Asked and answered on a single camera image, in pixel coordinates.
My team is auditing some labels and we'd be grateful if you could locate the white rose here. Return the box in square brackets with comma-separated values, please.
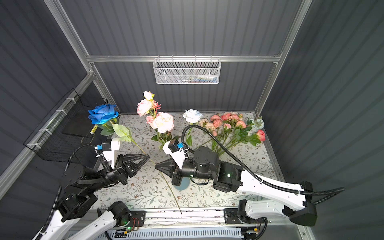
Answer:
[183, 109, 203, 147]

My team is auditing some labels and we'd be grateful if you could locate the yellow marker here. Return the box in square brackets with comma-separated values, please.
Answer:
[90, 125, 98, 135]

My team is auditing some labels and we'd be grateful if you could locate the pink peony stem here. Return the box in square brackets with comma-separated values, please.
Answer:
[146, 112, 179, 149]

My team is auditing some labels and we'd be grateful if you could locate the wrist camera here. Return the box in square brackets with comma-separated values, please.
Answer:
[163, 139, 188, 169]
[94, 138, 121, 170]

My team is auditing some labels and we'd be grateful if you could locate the floral table mat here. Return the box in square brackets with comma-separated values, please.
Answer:
[92, 112, 278, 209]

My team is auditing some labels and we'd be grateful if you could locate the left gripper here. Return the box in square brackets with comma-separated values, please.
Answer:
[87, 152, 148, 195]

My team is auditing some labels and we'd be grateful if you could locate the pink multi-bloom rose stem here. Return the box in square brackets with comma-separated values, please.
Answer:
[137, 91, 161, 129]

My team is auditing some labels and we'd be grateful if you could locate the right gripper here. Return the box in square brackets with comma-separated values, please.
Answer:
[154, 155, 213, 185]

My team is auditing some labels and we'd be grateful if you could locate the pile of artificial flowers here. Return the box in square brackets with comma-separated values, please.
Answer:
[198, 112, 266, 155]

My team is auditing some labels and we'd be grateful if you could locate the white wire basket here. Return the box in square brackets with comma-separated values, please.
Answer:
[153, 59, 222, 85]

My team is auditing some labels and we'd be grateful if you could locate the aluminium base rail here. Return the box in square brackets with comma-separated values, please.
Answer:
[62, 205, 304, 232]

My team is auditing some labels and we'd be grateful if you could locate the blue ceramic vase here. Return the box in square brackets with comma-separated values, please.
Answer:
[174, 178, 190, 191]

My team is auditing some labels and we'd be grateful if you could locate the blue rose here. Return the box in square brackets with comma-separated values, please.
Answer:
[87, 103, 183, 216]

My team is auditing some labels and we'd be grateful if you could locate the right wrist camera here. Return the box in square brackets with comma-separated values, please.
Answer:
[163, 139, 188, 169]

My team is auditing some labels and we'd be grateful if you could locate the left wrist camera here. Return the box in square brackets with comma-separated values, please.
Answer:
[94, 138, 121, 170]

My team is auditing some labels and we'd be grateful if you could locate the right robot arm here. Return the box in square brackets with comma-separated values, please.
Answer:
[155, 147, 318, 227]

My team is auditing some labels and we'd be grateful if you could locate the right black cable conduit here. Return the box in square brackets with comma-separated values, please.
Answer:
[180, 124, 346, 205]

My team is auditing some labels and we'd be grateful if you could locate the left black cable conduit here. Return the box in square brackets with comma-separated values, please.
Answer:
[38, 143, 112, 240]

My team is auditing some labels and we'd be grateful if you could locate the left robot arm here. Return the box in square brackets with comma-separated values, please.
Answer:
[34, 154, 150, 240]

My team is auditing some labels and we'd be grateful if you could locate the black cable conduit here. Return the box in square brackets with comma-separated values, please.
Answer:
[38, 143, 112, 240]
[180, 124, 346, 205]

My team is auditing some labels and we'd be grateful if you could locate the black wire basket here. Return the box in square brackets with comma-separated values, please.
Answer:
[24, 89, 108, 163]

